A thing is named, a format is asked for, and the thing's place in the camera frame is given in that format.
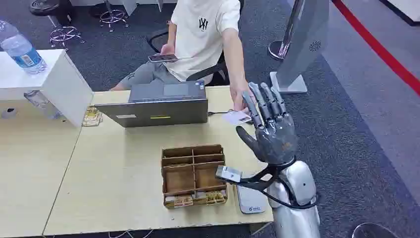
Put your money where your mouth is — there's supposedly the person's right hand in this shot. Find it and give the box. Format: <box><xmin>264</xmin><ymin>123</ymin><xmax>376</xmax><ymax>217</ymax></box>
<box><xmin>160</xmin><ymin>43</ymin><xmax>176</xmax><ymax>57</ymax></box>

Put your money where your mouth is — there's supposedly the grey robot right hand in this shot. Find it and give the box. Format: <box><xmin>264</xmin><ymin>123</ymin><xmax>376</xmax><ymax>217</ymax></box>
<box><xmin>236</xmin><ymin>82</ymin><xmax>298</xmax><ymax>166</ymax></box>

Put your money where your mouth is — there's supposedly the person's left hand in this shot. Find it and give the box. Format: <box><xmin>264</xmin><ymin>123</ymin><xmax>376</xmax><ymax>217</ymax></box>
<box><xmin>229</xmin><ymin>81</ymin><xmax>254</xmax><ymax>113</ymax></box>

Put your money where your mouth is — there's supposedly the black smartphone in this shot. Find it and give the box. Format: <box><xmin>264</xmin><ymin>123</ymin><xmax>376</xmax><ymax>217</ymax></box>
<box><xmin>148</xmin><ymin>54</ymin><xmax>180</xmax><ymax>63</ymax></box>

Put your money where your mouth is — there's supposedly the white card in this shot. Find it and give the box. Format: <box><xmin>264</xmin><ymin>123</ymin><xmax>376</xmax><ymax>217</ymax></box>
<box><xmin>222</xmin><ymin>110</ymin><xmax>252</xmax><ymax>126</ymax></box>

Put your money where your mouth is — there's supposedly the person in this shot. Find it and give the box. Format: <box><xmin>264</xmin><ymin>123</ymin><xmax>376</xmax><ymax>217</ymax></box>
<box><xmin>109</xmin><ymin>0</ymin><xmax>254</xmax><ymax>113</ymax></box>

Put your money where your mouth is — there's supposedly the grey laptop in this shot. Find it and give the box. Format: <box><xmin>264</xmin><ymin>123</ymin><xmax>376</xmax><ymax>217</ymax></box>
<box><xmin>94</xmin><ymin>80</ymin><xmax>210</xmax><ymax>128</ymax></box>

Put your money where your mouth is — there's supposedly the grey flat card reader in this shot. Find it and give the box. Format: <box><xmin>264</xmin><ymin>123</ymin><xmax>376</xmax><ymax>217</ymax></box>
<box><xmin>236</xmin><ymin>183</ymin><xmax>267</xmax><ymax>215</ymax></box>

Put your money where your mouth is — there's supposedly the chrome stool base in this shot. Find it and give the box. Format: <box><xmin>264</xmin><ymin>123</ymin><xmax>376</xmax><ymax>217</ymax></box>
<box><xmin>99</xmin><ymin>0</ymin><xmax>130</xmax><ymax>33</ymax></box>
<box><xmin>49</xmin><ymin>15</ymin><xmax>86</xmax><ymax>52</ymax></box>

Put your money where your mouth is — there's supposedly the yellow printed card stack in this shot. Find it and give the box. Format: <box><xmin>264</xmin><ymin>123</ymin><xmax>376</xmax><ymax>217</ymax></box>
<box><xmin>205</xmin><ymin>191</ymin><xmax>227</xmax><ymax>206</ymax></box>
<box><xmin>173</xmin><ymin>195</ymin><xmax>195</xmax><ymax>208</ymax></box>

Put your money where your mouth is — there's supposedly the grey kiosk stand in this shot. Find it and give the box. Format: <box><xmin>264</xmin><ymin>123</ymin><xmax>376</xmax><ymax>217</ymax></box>
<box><xmin>269</xmin><ymin>0</ymin><xmax>331</xmax><ymax>95</ymax></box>

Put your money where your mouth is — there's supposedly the wooden card box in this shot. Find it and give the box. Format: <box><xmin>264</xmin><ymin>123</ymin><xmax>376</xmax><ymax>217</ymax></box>
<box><xmin>160</xmin><ymin>144</ymin><xmax>229</xmax><ymax>210</ymax></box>

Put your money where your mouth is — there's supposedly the loose yellow card pile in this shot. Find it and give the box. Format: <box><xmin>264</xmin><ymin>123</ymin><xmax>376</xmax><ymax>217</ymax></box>
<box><xmin>81</xmin><ymin>105</ymin><xmax>104</xmax><ymax>127</ymax></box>

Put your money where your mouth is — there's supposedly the white desk shelf box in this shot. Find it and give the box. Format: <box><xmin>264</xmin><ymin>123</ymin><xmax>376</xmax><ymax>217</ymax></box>
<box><xmin>0</xmin><ymin>49</ymin><xmax>95</xmax><ymax>128</ymax></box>

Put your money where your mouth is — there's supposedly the black stool seat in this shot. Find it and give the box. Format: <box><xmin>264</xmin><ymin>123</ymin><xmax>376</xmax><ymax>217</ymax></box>
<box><xmin>29</xmin><ymin>0</ymin><xmax>62</xmax><ymax>17</ymax></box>

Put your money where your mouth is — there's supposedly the black round base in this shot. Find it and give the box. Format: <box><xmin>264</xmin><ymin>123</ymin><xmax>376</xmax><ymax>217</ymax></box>
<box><xmin>351</xmin><ymin>222</ymin><xmax>400</xmax><ymax>238</ymax></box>

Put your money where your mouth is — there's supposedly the clear water bottle blue label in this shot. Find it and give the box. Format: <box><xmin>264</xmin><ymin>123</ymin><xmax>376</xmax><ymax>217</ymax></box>
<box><xmin>0</xmin><ymin>19</ymin><xmax>48</xmax><ymax>75</ymax></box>

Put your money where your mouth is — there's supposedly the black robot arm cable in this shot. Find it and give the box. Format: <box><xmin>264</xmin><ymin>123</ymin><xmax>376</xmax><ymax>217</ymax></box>
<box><xmin>237</xmin><ymin>157</ymin><xmax>320</xmax><ymax>210</ymax></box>

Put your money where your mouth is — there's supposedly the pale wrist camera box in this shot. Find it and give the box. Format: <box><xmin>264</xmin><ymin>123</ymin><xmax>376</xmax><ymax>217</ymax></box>
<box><xmin>215</xmin><ymin>165</ymin><xmax>243</xmax><ymax>183</ymax></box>

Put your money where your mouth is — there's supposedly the chrome stanchion post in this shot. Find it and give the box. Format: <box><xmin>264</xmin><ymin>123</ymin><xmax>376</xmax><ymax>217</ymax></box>
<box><xmin>268</xmin><ymin>0</ymin><xmax>305</xmax><ymax>61</ymax></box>

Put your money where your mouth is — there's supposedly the white cable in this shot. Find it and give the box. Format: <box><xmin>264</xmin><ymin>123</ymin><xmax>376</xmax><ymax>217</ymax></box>
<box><xmin>107</xmin><ymin>229</ymin><xmax>155</xmax><ymax>238</ymax></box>

